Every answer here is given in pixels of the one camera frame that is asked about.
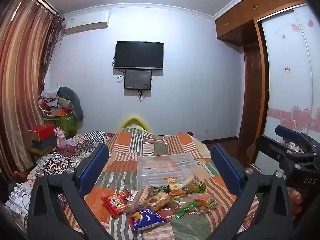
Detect white yellow snack packet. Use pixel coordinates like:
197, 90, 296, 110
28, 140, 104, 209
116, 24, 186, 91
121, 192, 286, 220
164, 177, 183, 193

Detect patchwork blanket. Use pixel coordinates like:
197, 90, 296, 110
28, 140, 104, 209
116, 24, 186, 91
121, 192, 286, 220
64, 126, 263, 240

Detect small black wall monitor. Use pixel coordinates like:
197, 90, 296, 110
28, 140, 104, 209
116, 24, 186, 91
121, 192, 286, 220
124, 69, 152, 90

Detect brown cracker block packet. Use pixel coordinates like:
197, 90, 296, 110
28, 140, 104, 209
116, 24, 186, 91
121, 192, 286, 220
181, 175, 200, 193

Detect black wall television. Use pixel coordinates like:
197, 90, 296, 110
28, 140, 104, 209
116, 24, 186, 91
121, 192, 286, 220
114, 41, 164, 70

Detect red snack packet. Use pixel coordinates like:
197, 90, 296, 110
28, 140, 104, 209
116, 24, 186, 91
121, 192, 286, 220
101, 189, 132, 218

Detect pile of cardboard clutter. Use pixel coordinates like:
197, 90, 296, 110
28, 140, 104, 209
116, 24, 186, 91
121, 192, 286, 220
39, 90, 75, 118

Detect orange snack packet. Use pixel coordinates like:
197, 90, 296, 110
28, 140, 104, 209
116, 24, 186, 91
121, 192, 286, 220
194, 195, 218, 212

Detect pink rabbit toy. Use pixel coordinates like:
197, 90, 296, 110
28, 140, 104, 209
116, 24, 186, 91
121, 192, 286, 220
54, 127, 67, 151

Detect brown long snack packet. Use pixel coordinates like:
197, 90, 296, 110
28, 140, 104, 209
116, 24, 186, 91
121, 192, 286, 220
122, 190, 144, 214
139, 183, 153, 205

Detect yellow pillow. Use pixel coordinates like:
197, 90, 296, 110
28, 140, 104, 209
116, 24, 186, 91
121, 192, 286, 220
120, 116, 152, 132

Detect wooden upper cabinet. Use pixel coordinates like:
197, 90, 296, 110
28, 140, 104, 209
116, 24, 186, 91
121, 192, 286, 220
214, 0, 308, 47

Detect person's right hand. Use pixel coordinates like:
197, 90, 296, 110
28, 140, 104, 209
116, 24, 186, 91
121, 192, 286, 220
287, 188, 304, 214

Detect clear snack packet green ends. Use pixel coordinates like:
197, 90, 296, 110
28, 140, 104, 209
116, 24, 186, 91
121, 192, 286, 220
172, 194, 198, 220

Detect clear bag of golden snack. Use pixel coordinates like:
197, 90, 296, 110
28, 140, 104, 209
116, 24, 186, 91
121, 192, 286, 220
146, 191, 173, 212

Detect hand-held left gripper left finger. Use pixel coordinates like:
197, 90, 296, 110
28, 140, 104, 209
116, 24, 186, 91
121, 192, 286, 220
27, 142, 113, 240

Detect black box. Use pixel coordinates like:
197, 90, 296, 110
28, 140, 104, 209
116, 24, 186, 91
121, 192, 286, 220
32, 137, 57, 150

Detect white air conditioner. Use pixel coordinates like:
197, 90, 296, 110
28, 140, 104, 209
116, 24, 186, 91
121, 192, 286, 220
64, 11, 110, 34

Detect blue snack packet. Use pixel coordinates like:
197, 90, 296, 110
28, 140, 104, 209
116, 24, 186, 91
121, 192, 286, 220
128, 209, 169, 232

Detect striped brown curtain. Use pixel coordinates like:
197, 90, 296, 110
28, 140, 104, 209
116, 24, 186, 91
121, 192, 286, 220
0, 0, 63, 178

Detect wooden door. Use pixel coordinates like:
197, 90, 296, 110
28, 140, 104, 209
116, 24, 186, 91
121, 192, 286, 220
239, 44, 269, 143

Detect white cloth pile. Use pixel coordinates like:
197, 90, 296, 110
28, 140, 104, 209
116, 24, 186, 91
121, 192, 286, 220
5, 180, 34, 222

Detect clear plastic container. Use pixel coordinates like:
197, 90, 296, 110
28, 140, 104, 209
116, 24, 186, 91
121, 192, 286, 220
137, 154, 200, 188

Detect black white patterned quilt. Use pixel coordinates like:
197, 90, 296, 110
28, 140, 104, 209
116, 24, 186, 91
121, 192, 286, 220
30, 131, 115, 180

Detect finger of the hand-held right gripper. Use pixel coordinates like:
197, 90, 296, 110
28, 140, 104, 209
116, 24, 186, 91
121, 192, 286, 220
275, 124, 310, 143
255, 135, 298, 165

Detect white wardrobe door pink hearts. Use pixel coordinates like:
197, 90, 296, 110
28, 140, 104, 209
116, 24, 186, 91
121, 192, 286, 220
255, 5, 320, 173

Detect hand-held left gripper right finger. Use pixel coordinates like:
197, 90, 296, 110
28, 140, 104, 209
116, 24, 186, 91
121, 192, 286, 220
207, 144, 294, 240

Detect grey cushion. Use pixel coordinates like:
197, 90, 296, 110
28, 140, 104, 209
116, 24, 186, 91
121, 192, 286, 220
57, 87, 84, 120

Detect red gift box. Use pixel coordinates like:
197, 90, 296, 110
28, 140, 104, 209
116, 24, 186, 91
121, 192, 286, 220
29, 123, 57, 142

